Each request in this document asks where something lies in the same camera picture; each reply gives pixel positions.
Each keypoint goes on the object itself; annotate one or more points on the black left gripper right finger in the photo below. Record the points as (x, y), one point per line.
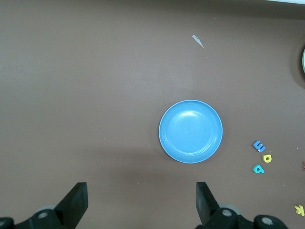
(207, 210)

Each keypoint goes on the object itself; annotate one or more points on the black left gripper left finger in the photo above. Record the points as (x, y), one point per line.
(71, 210)

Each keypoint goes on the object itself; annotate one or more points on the teal letter b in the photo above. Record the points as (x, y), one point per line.
(258, 169)

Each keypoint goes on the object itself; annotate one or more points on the yellow letter p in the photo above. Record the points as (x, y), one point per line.
(267, 158)

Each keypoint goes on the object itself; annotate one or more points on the blue letter m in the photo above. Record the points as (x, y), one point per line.
(259, 146)

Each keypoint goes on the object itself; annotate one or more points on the blue plate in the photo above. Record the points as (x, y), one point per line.
(190, 131)

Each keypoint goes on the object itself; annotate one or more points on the yellow letter k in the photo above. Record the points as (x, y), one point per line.
(299, 210)

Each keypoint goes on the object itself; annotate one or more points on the red letter f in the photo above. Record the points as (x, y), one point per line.
(303, 165)

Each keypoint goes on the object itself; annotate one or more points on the brown table cover sheet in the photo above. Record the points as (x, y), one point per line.
(71, 83)

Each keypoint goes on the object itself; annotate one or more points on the small grey paper scrap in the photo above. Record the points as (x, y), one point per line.
(197, 40)

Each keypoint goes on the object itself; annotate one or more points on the pale green plate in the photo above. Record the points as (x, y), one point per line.
(303, 60)

